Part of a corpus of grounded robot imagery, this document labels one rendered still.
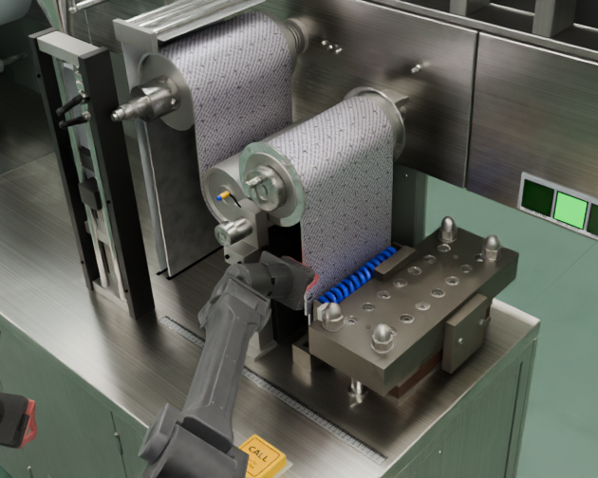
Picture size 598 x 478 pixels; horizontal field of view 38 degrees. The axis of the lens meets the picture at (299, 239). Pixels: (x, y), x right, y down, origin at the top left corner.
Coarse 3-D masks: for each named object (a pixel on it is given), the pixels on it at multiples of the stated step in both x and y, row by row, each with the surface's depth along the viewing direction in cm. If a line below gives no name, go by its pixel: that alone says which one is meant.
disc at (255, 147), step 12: (252, 144) 136; (264, 144) 134; (240, 156) 140; (276, 156) 133; (240, 168) 141; (288, 168) 132; (240, 180) 143; (300, 180) 132; (300, 192) 133; (300, 204) 134; (288, 216) 138; (300, 216) 136
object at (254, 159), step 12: (384, 108) 148; (396, 132) 149; (252, 156) 137; (264, 156) 135; (252, 168) 138; (276, 168) 134; (288, 180) 133; (288, 192) 135; (288, 204) 136; (276, 216) 140
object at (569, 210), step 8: (560, 200) 140; (568, 200) 139; (576, 200) 138; (560, 208) 141; (568, 208) 140; (576, 208) 139; (584, 208) 138; (560, 216) 142; (568, 216) 141; (576, 216) 139; (584, 216) 138; (576, 224) 140
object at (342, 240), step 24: (360, 192) 146; (384, 192) 152; (336, 216) 143; (360, 216) 149; (384, 216) 155; (312, 240) 141; (336, 240) 146; (360, 240) 152; (384, 240) 158; (312, 264) 143; (336, 264) 149; (360, 264) 155; (312, 288) 146
